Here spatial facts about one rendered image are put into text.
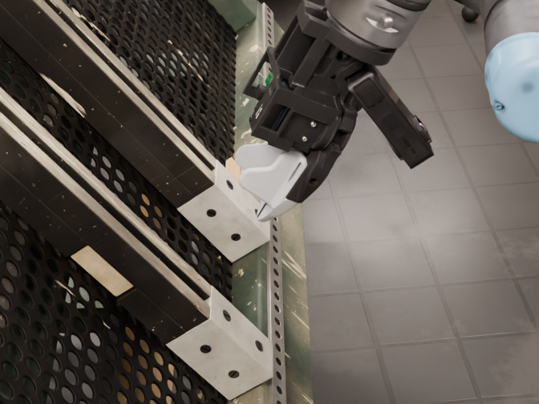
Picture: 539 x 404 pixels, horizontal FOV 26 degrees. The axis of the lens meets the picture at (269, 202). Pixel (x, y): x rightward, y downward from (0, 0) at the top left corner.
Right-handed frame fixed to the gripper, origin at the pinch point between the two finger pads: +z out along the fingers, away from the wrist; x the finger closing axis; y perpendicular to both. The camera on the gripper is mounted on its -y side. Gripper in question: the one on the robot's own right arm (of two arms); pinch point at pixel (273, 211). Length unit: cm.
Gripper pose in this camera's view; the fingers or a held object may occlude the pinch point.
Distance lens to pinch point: 108.3
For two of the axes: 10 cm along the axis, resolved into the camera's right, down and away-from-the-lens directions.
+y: -8.8, -3.0, -3.7
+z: -4.6, 7.4, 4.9
